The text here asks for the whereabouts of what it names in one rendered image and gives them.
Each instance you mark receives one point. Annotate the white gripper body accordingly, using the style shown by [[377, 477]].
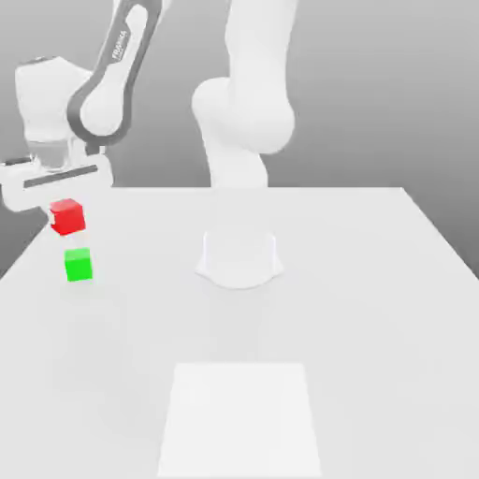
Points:
[[60, 187]]

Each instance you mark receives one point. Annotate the small red cube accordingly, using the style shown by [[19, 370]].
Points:
[[68, 217]]

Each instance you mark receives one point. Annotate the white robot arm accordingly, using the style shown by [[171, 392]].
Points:
[[247, 112]]

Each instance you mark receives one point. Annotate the small green cube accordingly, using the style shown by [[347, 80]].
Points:
[[78, 265]]

